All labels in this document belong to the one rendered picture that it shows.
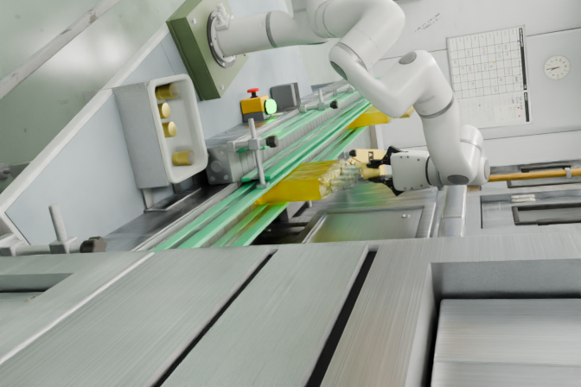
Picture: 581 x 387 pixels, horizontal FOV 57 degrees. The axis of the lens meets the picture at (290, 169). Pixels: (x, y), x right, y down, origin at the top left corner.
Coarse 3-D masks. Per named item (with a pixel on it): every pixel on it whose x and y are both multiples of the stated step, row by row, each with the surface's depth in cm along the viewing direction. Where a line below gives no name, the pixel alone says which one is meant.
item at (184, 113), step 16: (160, 80) 112; (176, 80) 119; (192, 96) 124; (176, 112) 126; (192, 112) 125; (160, 128) 110; (176, 128) 127; (192, 128) 126; (160, 144) 111; (176, 144) 128; (192, 144) 127; (176, 176) 116
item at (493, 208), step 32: (576, 160) 175; (352, 192) 187; (384, 192) 180; (416, 192) 174; (448, 192) 157; (480, 192) 159; (512, 192) 154; (544, 192) 150; (576, 192) 148; (288, 224) 162; (448, 224) 132; (480, 224) 134; (512, 224) 135; (544, 224) 129; (576, 224) 124
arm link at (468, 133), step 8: (464, 128) 122; (472, 128) 122; (464, 136) 121; (472, 136) 121; (480, 136) 122; (480, 144) 121; (480, 160) 124; (480, 168) 124; (488, 168) 127; (440, 176) 129; (480, 176) 124; (488, 176) 127; (448, 184) 130; (472, 184) 127; (480, 184) 126
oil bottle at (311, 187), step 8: (288, 176) 141; (296, 176) 139; (304, 176) 138; (312, 176) 136; (320, 176) 135; (328, 176) 135; (280, 184) 137; (288, 184) 136; (296, 184) 135; (304, 184) 134; (312, 184) 134; (320, 184) 133; (328, 184) 133; (272, 192) 138; (280, 192) 137; (288, 192) 136; (296, 192) 136; (304, 192) 135; (312, 192) 134; (320, 192) 134; (328, 192) 133; (256, 200) 140; (264, 200) 139; (272, 200) 138; (280, 200) 138; (288, 200) 137; (296, 200) 137; (304, 200) 136
